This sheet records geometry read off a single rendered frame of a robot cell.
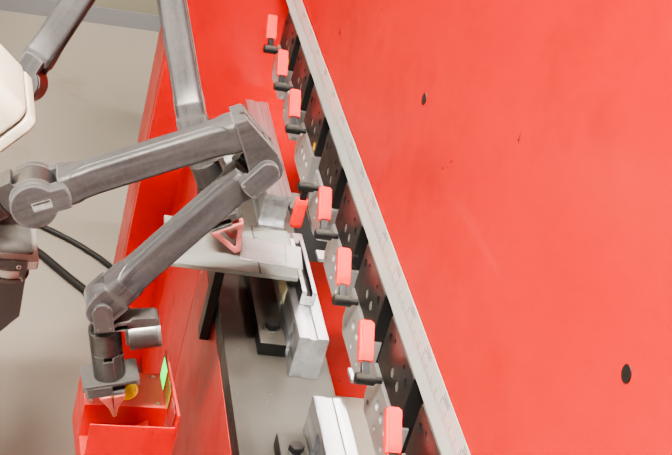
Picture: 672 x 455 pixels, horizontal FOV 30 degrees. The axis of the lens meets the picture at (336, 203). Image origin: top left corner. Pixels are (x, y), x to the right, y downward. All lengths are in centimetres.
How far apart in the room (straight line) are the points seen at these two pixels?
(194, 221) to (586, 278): 101
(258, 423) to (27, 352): 162
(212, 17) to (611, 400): 221
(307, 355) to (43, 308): 173
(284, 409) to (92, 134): 288
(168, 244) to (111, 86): 340
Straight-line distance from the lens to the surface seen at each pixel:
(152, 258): 217
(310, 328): 243
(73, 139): 503
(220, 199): 213
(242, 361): 246
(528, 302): 140
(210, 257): 251
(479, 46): 166
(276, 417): 234
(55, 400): 367
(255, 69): 332
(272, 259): 255
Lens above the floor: 230
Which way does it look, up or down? 27 degrees down
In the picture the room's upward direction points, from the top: 16 degrees clockwise
